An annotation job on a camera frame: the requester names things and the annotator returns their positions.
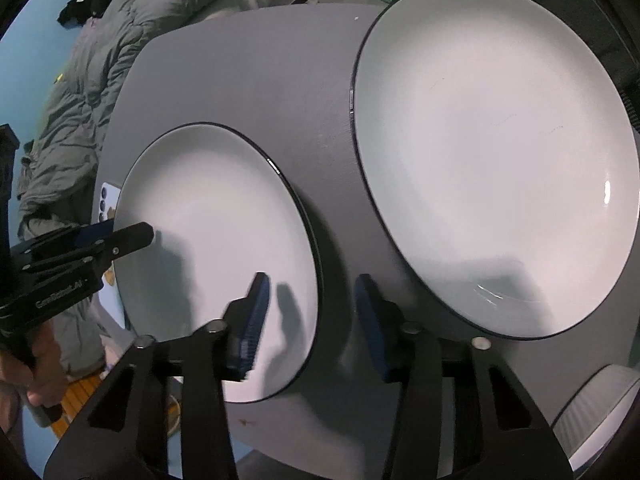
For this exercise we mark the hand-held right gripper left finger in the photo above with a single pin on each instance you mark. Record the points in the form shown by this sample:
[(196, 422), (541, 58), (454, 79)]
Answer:
[(255, 310)]

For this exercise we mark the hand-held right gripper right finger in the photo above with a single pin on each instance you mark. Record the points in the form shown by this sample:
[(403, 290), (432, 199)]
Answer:
[(367, 320)]

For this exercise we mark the white smartphone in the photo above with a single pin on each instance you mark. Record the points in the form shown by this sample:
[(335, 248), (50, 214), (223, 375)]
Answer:
[(106, 200)]

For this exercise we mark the orange wooden stool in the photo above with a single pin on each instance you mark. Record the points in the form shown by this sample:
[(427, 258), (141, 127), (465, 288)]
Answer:
[(80, 405)]

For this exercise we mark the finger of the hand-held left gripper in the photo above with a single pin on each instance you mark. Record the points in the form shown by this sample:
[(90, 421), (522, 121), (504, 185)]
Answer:
[(130, 240), (95, 232)]

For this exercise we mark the white plate black rim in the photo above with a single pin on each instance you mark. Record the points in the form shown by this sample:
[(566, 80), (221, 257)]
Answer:
[(200, 220), (490, 150)]

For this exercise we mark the grey puffer jacket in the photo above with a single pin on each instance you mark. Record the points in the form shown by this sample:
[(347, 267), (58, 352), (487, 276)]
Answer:
[(100, 85)]

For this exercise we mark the person's left hand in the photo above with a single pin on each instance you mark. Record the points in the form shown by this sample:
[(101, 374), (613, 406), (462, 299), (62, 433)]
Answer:
[(50, 360)]

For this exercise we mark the grey textured bowl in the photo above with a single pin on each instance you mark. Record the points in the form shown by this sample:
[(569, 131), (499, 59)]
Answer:
[(600, 410)]

